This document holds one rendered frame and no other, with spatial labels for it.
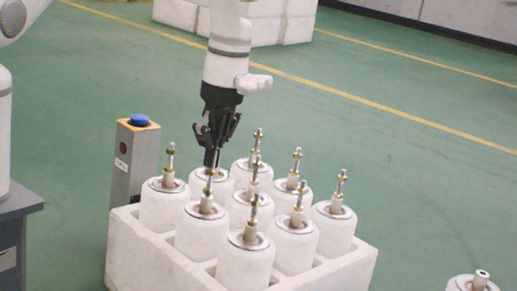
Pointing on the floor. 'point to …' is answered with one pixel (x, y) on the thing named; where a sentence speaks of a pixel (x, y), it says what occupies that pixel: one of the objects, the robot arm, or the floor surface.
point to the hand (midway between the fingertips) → (211, 157)
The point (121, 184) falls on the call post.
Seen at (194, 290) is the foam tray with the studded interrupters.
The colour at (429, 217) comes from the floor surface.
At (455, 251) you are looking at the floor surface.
